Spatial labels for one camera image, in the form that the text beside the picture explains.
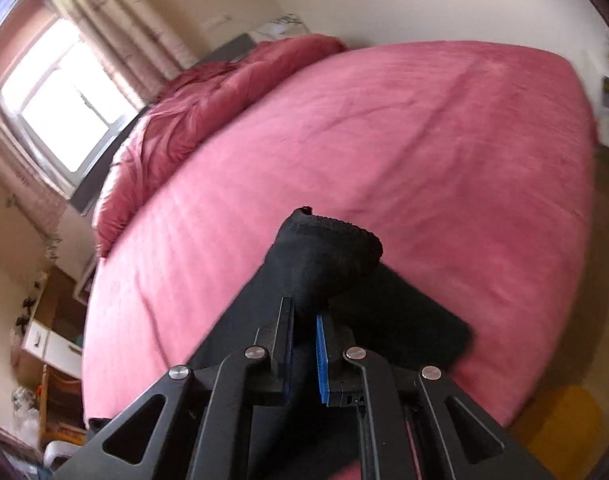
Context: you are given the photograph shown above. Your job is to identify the wooden desk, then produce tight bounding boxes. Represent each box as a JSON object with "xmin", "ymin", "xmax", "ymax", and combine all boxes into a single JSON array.
[{"xmin": 12, "ymin": 265, "xmax": 90, "ymax": 443}]

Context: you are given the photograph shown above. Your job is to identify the black pants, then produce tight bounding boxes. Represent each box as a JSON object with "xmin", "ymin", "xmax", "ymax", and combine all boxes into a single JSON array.
[{"xmin": 184, "ymin": 206, "xmax": 478, "ymax": 480}]

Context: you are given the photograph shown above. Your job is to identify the white floral-print box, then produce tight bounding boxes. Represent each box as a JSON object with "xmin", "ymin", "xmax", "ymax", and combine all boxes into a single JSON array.
[
  {"xmin": 252, "ymin": 12, "xmax": 311, "ymax": 43},
  {"xmin": 43, "ymin": 227, "xmax": 65, "ymax": 263}
]

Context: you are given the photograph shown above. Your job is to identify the bed with pink sheet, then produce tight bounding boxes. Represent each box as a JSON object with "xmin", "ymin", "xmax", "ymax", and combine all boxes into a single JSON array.
[{"xmin": 82, "ymin": 40, "xmax": 600, "ymax": 431}]

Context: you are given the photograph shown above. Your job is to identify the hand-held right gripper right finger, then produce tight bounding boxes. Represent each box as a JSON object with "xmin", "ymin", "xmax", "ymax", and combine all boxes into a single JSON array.
[{"xmin": 315, "ymin": 312, "xmax": 560, "ymax": 480}]

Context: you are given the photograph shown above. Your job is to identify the white plastic stool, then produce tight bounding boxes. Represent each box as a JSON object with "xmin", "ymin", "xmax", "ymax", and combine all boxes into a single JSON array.
[{"xmin": 43, "ymin": 440, "xmax": 85, "ymax": 472}]

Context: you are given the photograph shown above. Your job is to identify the red velvet duvet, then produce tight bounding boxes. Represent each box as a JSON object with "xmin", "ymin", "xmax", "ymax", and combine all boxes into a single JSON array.
[{"xmin": 93, "ymin": 34, "xmax": 350, "ymax": 258}]

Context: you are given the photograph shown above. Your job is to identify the beige patterned curtain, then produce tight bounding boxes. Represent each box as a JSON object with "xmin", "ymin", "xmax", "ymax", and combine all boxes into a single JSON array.
[
  {"xmin": 0, "ymin": 95, "xmax": 70, "ymax": 241},
  {"xmin": 44, "ymin": 0, "xmax": 198, "ymax": 108}
]

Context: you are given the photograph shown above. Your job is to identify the yellow stool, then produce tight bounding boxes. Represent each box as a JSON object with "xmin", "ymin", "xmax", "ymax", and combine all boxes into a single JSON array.
[{"xmin": 509, "ymin": 385, "xmax": 609, "ymax": 467}]

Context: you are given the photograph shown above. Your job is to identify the white drawer cabinet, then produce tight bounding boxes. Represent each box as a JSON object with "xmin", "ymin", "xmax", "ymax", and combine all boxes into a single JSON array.
[{"xmin": 22, "ymin": 319, "xmax": 84, "ymax": 380}]

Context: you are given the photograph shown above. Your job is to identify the white open bedside shelf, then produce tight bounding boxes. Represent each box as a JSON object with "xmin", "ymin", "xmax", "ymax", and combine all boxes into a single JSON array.
[{"xmin": 74, "ymin": 255, "xmax": 99, "ymax": 305}]

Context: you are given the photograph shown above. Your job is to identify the window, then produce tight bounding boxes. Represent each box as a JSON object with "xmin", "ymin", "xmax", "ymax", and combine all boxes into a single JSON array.
[{"xmin": 0, "ymin": 17, "xmax": 138, "ymax": 176}]

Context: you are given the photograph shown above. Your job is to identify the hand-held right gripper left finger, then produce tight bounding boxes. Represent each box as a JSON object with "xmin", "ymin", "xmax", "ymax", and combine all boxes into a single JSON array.
[{"xmin": 49, "ymin": 296, "xmax": 298, "ymax": 480}]

